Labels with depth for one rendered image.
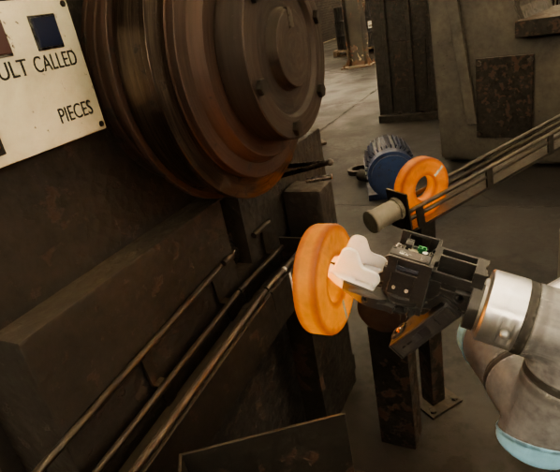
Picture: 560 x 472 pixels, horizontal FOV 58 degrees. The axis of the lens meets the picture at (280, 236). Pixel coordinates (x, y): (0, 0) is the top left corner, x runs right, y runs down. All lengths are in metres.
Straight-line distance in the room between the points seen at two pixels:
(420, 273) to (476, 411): 1.10
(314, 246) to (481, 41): 2.95
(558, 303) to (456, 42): 2.98
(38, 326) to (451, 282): 0.51
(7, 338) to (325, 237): 0.41
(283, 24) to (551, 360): 0.57
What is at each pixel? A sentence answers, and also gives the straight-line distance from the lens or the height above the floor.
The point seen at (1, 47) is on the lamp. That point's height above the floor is 1.19.
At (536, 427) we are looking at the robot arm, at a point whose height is 0.68.
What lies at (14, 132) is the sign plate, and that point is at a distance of 0.71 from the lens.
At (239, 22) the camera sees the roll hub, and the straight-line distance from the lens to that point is 0.73.
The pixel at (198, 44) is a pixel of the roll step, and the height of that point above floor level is 1.15.
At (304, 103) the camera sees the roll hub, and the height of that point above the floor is 1.02.
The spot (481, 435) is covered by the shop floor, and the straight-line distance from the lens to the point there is 1.62.
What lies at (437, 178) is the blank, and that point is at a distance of 1.34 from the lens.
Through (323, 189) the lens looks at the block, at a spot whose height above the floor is 0.79.
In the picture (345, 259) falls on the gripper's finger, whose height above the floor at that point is 0.87.
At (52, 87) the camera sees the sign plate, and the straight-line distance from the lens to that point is 0.75.
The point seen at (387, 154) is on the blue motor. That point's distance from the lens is 2.99.
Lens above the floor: 1.17
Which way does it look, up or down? 24 degrees down
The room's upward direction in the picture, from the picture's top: 11 degrees counter-clockwise
